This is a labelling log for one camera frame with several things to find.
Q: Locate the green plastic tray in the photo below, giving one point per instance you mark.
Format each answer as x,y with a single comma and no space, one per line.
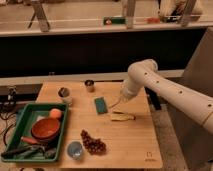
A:
31,113

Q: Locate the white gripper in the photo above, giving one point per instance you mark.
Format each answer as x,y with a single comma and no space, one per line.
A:
125,94

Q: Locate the bunch of dark grapes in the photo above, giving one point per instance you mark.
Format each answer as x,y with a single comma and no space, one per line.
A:
92,145

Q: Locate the dark utensils in tray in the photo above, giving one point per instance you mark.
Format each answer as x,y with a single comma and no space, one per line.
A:
46,151

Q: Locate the orange bowl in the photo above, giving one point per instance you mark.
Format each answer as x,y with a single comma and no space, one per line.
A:
45,129

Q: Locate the small metal cup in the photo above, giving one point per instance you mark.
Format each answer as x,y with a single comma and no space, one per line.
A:
89,84

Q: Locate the yellow banana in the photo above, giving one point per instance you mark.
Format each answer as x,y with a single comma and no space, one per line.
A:
121,117

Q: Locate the clear glass jar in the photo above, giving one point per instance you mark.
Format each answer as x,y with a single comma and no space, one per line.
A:
65,96

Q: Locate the orange carrot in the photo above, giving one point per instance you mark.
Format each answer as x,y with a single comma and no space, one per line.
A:
30,140

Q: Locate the red object on shelf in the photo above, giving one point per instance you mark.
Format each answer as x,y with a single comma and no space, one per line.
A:
153,20

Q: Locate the green box on shelf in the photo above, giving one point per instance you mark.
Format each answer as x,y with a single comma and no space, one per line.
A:
114,20

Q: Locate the teal sponge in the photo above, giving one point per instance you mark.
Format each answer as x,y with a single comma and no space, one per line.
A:
100,105

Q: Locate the blue plastic cup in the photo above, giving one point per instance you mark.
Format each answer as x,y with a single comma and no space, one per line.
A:
75,150

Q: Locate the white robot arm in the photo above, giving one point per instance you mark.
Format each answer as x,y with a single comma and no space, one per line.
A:
197,106

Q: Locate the orange fruit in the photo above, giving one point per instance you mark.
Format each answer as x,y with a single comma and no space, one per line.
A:
55,113

